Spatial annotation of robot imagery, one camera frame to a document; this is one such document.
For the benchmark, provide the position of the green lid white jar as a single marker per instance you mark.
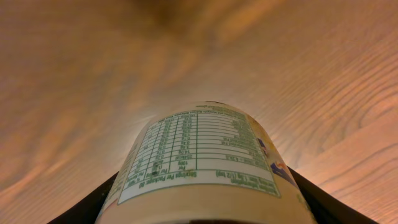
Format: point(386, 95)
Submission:
point(205, 161)

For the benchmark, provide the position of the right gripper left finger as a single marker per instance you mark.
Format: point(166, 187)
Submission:
point(87, 210)

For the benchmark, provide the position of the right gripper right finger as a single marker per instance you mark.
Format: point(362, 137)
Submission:
point(325, 208)

